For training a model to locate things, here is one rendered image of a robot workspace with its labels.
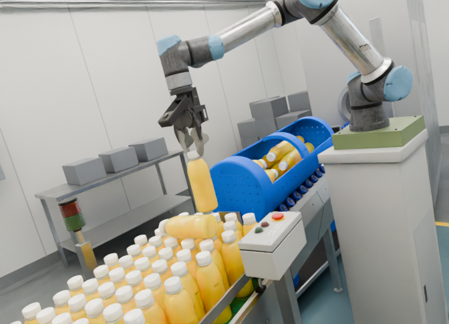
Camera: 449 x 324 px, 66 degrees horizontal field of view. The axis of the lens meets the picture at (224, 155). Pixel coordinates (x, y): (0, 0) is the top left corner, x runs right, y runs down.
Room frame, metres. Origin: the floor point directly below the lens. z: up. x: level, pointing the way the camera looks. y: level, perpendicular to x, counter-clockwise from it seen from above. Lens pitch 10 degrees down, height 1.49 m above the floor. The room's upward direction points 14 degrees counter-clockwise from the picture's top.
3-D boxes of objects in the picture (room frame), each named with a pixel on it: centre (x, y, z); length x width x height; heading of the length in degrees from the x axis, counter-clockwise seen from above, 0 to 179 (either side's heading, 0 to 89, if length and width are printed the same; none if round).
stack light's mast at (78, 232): (1.14, 0.55, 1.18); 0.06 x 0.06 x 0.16
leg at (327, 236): (2.12, -0.53, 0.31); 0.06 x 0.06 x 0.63; 53
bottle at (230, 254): (0.94, 0.04, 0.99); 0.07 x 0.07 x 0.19
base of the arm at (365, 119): (1.36, -0.59, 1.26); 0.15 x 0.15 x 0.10
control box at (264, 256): (0.90, -0.08, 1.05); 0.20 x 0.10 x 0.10; 143
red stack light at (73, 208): (1.14, 0.55, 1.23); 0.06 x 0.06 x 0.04
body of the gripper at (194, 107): (1.08, 0.08, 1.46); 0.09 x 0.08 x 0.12; 143
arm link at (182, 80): (1.07, 0.08, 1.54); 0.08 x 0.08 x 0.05
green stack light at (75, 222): (1.14, 0.55, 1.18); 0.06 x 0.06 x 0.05
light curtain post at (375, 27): (2.24, -1.12, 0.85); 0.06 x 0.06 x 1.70; 53
